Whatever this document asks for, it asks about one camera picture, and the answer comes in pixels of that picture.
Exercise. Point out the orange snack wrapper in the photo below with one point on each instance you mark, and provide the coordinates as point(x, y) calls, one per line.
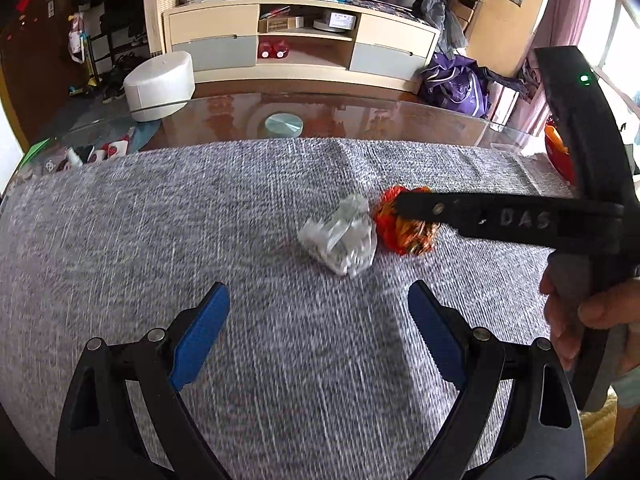
point(400, 237)

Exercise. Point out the flat cardboard box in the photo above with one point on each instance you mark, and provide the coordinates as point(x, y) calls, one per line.
point(280, 24)

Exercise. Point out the white carton with label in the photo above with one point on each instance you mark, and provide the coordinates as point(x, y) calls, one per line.
point(341, 20)

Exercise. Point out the person's right hand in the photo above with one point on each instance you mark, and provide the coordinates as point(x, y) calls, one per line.
point(610, 310)

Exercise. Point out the children's scooter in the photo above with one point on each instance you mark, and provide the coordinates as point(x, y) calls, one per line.
point(80, 55)

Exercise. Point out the wooden television cabinet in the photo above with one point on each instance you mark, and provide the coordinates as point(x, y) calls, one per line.
point(220, 25)

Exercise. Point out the light wooden wardrobe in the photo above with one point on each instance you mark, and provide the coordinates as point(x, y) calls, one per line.
point(510, 20)

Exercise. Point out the pink curtain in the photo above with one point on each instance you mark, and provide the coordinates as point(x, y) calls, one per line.
point(575, 5)

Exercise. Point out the grey woven table mat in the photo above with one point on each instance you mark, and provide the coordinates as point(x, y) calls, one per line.
point(200, 220)

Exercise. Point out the purple bag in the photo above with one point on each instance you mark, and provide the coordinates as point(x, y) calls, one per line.
point(455, 87)

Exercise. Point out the black sneaker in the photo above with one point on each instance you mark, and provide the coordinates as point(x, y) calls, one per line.
point(114, 94)

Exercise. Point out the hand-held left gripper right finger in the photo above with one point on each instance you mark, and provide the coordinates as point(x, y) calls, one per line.
point(435, 335)

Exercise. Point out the white round stool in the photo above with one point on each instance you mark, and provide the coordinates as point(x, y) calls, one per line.
point(157, 85)

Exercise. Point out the cartoon printed bag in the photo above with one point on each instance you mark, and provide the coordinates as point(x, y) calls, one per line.
point(110, 150)

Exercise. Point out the grey cloth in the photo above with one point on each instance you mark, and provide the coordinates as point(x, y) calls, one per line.
point(440, 17)

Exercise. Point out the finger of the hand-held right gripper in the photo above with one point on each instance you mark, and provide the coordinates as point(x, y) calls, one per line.
point(430, 207)

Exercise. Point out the clear plastic wrapper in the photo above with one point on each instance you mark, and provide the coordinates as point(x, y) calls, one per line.
point(345, 240)

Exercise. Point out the red bottle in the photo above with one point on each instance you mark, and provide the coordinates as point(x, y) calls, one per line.
point(282, 48)
point(264, 49)

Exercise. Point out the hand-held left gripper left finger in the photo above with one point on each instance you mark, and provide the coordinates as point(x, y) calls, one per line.
point(200, 335)

